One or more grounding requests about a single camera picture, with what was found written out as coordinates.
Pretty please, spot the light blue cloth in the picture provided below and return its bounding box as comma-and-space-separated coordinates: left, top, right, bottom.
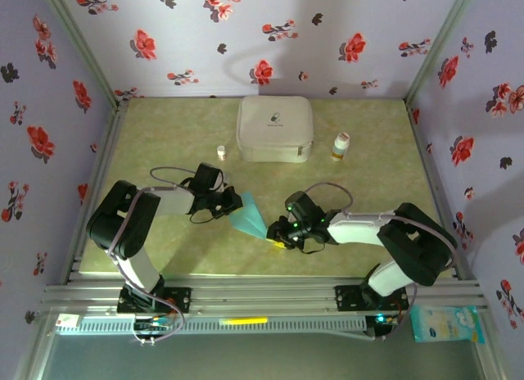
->
228, 191, 270, 240

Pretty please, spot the white zippered medicine case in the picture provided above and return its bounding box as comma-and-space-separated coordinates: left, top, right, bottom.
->
236, 95, 315, 164

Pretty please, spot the white capped amber pill bottle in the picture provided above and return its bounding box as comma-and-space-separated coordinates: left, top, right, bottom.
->
330, 132, 351, 162

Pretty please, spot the yellow label strip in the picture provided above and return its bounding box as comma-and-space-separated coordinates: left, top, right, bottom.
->
219, 316, 269, 326

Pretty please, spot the blue wet wipes pack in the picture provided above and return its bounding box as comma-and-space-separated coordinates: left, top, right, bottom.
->
410, 305, 486, 344

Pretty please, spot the small white box red label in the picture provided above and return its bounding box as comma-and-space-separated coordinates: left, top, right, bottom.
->
56, 313, 81, 330

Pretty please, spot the aluminium front rail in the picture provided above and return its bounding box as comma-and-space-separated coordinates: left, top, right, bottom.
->
40, 275, 488, 314

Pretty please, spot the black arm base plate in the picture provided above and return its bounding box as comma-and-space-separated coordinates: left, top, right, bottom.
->
117, 287, 192, 314
334, 284, 410, 313

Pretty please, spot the grey slotted cable duct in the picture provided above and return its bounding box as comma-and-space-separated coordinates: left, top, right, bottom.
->
55, 316, 368, 336

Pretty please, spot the aluminium side rail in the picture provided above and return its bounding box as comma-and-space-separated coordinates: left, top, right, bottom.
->
60, 101, 129, 285
404, 101, 472, 282

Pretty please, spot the small electronics board with wires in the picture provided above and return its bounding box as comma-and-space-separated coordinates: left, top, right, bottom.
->
365, 311, 401, 340
131, 314, 175, 346

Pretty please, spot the aluminium corner post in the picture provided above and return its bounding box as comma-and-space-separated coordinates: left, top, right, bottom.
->
38, 0, 126, 109
404, 0, 479, 105

